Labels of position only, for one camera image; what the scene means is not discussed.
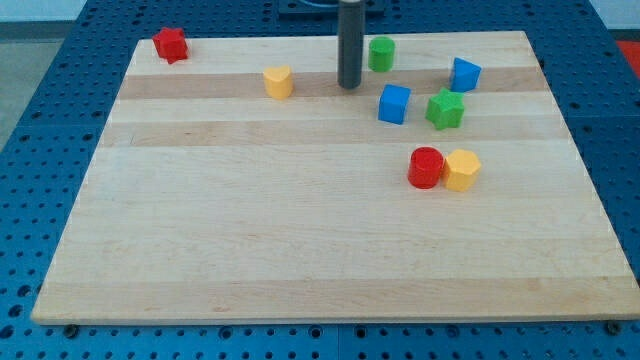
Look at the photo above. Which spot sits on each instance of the light wooden board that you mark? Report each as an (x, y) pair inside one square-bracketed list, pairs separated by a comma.
[(209, 202)]

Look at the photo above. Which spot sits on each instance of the green cylinder block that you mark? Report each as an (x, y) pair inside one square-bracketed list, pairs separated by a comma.
[(381, 54)]

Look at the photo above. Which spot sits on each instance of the red cylinder block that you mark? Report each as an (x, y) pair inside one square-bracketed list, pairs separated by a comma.
[(425, 167)]

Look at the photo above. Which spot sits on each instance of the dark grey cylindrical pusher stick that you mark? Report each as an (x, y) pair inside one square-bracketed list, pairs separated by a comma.
[(350, 32)]

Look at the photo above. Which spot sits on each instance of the blue cube block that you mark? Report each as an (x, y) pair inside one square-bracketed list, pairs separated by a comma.
[(393, 104)]

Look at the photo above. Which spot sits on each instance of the blue pentagon block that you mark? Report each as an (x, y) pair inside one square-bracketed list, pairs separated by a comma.
[(464, 75)]

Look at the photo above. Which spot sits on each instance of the yellow hexagon block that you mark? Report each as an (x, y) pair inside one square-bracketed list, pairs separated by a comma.
[(460, 171)]

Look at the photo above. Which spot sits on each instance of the red star block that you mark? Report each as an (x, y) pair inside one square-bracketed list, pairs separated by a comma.
[(171, 45)]

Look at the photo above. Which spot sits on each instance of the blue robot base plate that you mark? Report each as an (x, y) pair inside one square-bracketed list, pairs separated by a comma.
[(301, 8)]

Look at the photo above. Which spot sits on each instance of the yellow heart block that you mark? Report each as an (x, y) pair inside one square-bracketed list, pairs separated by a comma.
[(278, 81)]

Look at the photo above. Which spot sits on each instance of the green star block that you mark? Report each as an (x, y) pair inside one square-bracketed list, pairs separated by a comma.
[(445, 109)]

